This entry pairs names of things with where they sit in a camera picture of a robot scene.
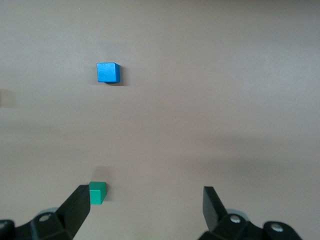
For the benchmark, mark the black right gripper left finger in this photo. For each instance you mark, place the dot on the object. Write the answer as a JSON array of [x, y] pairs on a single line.
[[72, 207]]

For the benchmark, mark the green wooden cube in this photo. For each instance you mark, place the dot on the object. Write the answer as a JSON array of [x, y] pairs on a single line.
[[98, 195]]

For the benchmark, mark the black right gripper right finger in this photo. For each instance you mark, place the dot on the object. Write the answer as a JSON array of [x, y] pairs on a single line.
[[212, 210]]

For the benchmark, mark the blue wooden cube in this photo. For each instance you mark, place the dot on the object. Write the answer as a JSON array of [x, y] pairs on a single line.
[[106, 73]]

